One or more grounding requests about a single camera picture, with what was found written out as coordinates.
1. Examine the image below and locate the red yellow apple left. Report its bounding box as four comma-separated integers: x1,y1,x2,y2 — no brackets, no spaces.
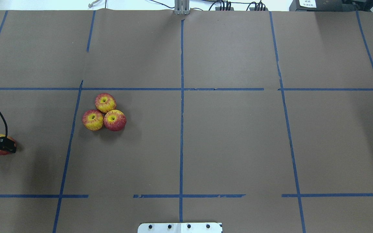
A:
103,110,126,132

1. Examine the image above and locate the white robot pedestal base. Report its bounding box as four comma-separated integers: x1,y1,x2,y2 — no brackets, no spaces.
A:
137,222,223,233

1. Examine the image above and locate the red yellow apple front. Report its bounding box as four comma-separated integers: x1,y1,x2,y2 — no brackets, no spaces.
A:
95,93,117,114

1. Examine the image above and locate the lone red yellow apple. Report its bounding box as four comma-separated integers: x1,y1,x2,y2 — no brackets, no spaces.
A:
0,134,17,155

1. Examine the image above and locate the red yellow apple right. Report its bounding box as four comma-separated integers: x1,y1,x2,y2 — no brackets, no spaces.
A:
82,109,104,131

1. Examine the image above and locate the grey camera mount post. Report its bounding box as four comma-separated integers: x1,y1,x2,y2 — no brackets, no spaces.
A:
174,0,190,15

